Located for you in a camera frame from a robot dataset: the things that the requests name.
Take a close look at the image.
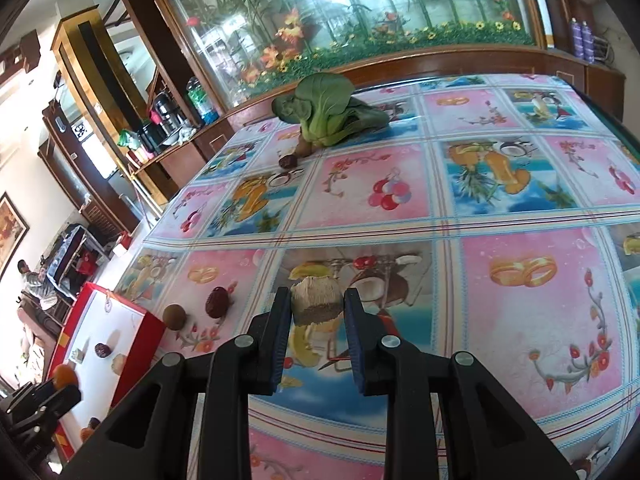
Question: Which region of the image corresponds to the black kettle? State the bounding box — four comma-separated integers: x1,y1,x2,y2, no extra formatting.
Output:
149,92,186,134

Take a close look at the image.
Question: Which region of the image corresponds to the framed wall picture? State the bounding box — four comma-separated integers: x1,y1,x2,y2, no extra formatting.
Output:
0,192,30,281

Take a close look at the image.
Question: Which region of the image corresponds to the wooden side cabinet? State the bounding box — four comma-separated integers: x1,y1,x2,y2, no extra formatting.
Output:
131,119,237,207

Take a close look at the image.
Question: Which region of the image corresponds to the flower mural glass panel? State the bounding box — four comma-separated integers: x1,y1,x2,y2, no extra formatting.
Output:
134,0,551,112

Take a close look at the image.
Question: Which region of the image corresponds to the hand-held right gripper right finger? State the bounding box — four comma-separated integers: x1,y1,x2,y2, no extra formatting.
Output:
342,287,581,480

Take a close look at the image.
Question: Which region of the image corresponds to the red box with white inside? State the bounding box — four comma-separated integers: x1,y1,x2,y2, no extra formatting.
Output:
44,281,167,464

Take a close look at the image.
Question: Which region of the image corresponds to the green bok choy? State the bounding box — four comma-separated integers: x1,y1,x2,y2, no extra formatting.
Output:
272,73,394,157

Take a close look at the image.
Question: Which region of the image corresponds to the tall wooden display cabinet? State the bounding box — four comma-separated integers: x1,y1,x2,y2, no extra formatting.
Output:
49,4,167,202

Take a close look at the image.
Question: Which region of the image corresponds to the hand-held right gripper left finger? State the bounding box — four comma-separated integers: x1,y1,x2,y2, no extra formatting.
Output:
60,286,294,480

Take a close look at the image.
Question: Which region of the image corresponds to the green plastic bottle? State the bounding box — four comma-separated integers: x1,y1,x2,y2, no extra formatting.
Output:
185,77,220,124

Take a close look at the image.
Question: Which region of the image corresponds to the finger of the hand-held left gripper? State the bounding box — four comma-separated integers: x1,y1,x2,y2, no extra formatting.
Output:
9,381,57,409
19,385,83,434

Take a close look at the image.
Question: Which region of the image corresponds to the brown kiwi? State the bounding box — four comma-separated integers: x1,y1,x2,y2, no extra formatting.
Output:
162,304,189,331

